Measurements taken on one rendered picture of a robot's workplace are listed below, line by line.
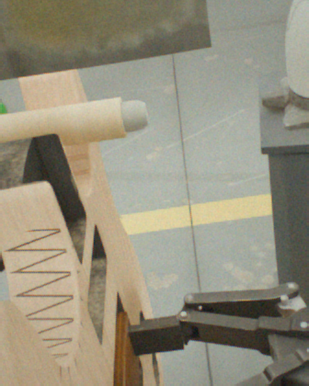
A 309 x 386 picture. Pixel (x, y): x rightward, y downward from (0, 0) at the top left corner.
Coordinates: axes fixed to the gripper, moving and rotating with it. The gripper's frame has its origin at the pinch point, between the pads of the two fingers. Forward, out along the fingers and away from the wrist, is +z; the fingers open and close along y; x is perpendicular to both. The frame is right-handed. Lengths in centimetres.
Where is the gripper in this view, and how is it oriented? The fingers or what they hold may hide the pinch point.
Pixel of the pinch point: (133, 378)
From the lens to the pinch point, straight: 57.2
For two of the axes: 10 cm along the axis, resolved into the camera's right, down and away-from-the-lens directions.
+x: -1.8, -7.9, -5.8
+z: -9.8, 1.6, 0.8
